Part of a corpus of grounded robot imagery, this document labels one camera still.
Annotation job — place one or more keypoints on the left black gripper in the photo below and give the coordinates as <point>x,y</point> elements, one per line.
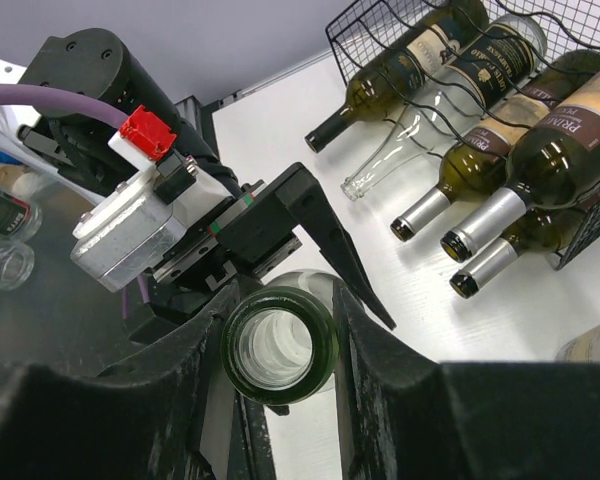
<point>256,233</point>

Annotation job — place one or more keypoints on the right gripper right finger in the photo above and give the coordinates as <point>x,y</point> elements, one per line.
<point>403,416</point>

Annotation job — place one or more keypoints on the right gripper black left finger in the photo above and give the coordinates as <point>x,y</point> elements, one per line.
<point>162,413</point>

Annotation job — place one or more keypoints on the dark bottle front label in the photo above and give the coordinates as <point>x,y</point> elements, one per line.
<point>400,70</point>

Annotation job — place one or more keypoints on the dark bottle label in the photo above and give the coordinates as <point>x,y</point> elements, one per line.
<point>400,70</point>
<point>474,168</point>

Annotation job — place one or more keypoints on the clear glass bottle front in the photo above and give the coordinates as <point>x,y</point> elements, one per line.
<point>456,99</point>

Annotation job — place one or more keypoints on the green bottle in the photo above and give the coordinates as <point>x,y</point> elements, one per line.
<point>584,348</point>
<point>554,165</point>

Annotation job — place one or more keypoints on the olive bottle tan label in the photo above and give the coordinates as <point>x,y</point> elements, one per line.
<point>538,231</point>

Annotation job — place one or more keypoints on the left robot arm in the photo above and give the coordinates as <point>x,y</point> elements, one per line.
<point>104,120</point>

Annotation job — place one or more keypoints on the black wire wine rack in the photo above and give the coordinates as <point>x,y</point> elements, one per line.
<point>365,28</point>

